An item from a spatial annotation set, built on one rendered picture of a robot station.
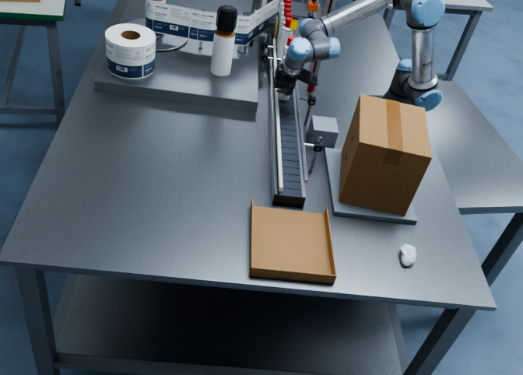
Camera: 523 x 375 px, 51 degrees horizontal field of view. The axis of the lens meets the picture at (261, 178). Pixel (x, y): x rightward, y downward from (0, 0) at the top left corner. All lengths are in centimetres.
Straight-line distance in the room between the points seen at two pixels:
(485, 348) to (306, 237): 136
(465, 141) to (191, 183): 124
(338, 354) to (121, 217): 106
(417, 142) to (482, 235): 166
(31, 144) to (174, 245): 187
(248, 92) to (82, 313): 111
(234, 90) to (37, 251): 107
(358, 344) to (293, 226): 73
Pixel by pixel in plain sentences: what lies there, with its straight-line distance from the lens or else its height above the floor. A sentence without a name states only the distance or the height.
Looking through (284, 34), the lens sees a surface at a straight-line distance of 254.
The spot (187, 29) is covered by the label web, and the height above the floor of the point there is 96.
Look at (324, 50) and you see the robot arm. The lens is 202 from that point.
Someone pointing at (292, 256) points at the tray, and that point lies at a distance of 174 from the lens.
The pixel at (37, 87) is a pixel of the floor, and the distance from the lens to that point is 392.
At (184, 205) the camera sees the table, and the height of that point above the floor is 83.
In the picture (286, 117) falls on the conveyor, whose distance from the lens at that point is 223.
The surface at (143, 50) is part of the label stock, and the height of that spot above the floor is 100.
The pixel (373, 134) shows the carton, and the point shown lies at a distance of 183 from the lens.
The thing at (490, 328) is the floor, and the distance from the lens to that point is 300.
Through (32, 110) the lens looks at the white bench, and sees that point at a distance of 338.
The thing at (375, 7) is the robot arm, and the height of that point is 133.
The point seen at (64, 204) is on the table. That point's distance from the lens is 185.
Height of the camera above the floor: 212
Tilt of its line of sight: 41 degrees down
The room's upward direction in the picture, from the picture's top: 12 degrees clockwise
